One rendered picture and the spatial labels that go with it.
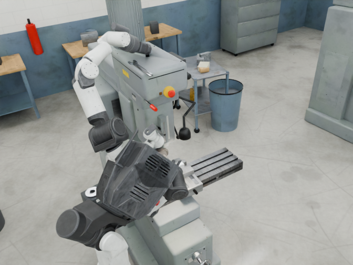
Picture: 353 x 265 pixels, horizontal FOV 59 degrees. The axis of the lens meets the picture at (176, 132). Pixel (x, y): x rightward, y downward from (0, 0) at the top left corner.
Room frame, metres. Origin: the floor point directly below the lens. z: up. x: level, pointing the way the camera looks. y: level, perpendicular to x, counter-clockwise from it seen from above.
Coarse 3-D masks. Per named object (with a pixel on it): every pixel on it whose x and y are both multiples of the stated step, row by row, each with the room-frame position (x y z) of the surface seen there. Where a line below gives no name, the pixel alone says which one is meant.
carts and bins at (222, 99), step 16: (192, 64) 4.17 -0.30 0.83; (208, 64) 3.97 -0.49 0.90; (224, 80) 4.05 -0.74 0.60; (192, 96) 4.04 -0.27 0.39; (208, 96) 4.16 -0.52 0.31; (224, 96) 3.60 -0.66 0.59; (240, 96) 3.68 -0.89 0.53; (192, 112) 3.75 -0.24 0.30; (208, 112) 3.70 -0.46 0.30; (224, 112) 3.61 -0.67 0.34; (224, 128) 3.63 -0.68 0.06; (0, 224) 2.17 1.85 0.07
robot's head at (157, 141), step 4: (156, 132) 1.26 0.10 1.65; (156, 136) 1.24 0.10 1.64; (160, 136) 1.26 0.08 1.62; (148, 140) 1.25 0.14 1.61; (152, 140) 1.23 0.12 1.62; (156, 140) 1.24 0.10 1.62; (160, 140) 1.25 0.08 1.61; (148, 144) 1.21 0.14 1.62; (152, 144) 1.23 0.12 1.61; (156, 144) 1.24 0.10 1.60; (160, 144) 1.25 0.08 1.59
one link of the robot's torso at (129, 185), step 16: (128, 144) 1.09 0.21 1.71; (144, 144) 1.06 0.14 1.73; (112, 160) 1.09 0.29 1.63; (128, 160) 1.05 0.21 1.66; (144, 160) 1.01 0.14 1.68; (160, 160) 1.03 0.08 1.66; (112, 176) 1.02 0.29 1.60; (128, 176) 0.96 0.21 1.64; (144, 176) 0.98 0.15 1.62; (160, 176) 1.00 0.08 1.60; (96, 192) 1.04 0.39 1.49; (112, 192) 0.93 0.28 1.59; (128, 192) 0.94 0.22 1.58; (144, 192) 1.03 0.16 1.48; (160, 192) 0.97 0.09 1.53; (112, 208) 0.94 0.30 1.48; (128, 208) 0.91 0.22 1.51; (144, 208) 0.93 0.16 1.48
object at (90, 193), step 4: (96, 184) 1.54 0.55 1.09; (88, 188) 1.49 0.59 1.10; (92, 188) 1.48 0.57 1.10; (84, 192) 1.47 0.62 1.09; (88, 192) 1.45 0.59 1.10; (92, 192) 1.46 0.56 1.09; (84, 196) 1.43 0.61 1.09; (88, 196) 1.42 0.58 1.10; (92, 196) 1.41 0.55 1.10; (84, 200) 1.43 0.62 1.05; (92, 200) 1.39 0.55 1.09; (96, 200) 1.40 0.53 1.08
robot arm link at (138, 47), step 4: (136, 40) 1.57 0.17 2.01; (136, 44) 1.56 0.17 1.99; (140, 44) 1.59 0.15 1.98; (144, 44) 1.61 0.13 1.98; (148, 44) 1.62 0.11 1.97; (132, 48) 1.55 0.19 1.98; (136, 48) 1.56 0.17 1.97; (140, 48) 1.58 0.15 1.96; (144, 48) 1.60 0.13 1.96; (148, 48) 1.60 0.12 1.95; (128, 52) 1.57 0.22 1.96; (132, 52) 1.56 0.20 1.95; (136, 52) 1.66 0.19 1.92; (140, 52) 1.60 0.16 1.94; (144, 52) 1.60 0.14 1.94; (148, 52) 1.60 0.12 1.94
